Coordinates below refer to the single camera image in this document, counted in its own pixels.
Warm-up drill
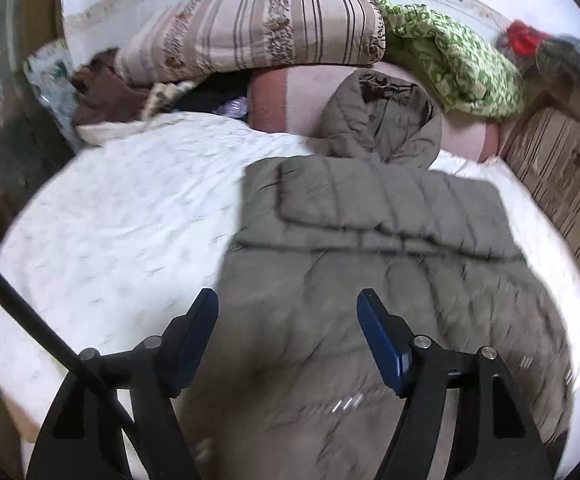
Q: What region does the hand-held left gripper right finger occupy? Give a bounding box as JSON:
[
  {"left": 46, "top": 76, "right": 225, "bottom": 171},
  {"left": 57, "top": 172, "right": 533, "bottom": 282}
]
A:
[{"left": 356, "top": 287, "right": 556, "bottom": 480}]

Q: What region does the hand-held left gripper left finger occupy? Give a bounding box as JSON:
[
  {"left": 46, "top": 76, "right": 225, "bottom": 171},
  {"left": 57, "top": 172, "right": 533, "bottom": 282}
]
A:
[{"left": 26, "top": 287, "right": 220, "bottom": 480}]

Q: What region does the grey knitted garment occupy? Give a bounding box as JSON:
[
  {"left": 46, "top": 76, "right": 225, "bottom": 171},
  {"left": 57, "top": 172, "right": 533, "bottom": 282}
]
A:
[{"left": 535, "top": 34, "right": 580, "bottom": 86}]

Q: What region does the brown garment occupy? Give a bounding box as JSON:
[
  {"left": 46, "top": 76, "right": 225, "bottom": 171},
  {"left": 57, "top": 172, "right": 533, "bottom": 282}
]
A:
[{"left": 70, "top": 47, "right": 153, "bottom": 126}]

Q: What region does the pink bolster pillow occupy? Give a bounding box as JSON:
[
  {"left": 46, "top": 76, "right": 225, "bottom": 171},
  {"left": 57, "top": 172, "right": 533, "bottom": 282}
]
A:
[{"left": 247, "top": 60, "right": 501, "bottom": 163}]

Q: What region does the wooden door with glass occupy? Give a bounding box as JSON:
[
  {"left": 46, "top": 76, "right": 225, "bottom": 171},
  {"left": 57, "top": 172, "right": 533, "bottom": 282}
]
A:
[{"left": 0, "top": 0, "right": 78, "bottom": 221}]

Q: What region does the striped beige sofa cushion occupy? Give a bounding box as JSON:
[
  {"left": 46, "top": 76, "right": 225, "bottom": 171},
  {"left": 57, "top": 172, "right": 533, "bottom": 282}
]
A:
[{"left": 500, "top": 105, "right": 580, "bottom": 311}]

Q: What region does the green patterned blanket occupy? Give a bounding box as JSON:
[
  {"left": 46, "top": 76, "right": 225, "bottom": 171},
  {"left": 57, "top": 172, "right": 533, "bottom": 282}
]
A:
[{"left": 365, "top": 0, "right": 526, "bottom": 121}]

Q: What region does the black cable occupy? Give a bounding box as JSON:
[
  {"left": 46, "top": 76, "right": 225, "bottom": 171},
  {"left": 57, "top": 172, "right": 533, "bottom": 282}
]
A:
[{"left": 0, "top": 242, "right": 138, "bottom": 441}]

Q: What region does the cream floral cloth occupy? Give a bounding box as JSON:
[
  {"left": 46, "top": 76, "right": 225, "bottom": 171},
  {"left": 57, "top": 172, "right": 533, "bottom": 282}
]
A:
[{"left": 142, "top": 80, "right": 206, "bottom": 118}]

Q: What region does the plain beige cushion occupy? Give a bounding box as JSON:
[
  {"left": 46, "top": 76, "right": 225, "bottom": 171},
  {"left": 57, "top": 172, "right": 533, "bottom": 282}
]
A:
[{"left": 520, "top": 77, "right": 580, "bottom": 128}]

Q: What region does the dark cloth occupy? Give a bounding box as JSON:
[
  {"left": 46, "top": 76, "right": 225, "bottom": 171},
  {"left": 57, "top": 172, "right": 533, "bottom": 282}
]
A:
[{"left": 172, "top": 82, "right": 251, "bottom": 121}]

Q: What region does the striped floral folded quilt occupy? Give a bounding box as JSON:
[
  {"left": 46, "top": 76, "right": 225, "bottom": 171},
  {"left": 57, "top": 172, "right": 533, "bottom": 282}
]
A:
[{"left": 115, "top": 0, "right": 388, "bottom": 86}]

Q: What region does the red cloth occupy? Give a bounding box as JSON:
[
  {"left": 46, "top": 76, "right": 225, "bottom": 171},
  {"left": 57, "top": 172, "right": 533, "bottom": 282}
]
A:
[{"left": 505, "top": 20, "right": 553, "bottom": 56}]

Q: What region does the white patterned bed sheet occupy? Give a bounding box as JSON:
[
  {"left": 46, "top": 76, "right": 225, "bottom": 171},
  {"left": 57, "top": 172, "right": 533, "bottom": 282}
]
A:
[{"left": 0, "top": 110, "right": 580, "bottom": 480}]

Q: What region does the olive quilted puffer jacket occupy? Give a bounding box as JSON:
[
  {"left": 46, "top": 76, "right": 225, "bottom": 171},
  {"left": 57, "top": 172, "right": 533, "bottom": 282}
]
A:
[{"left": 180, "top": 67, "right": 578, "bottom": 480}]

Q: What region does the printed plastic bag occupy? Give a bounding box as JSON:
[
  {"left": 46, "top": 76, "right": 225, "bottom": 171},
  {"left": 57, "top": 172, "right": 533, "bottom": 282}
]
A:
[{"left": 22, "top": 40, "right": 83, "bottom": 151}]

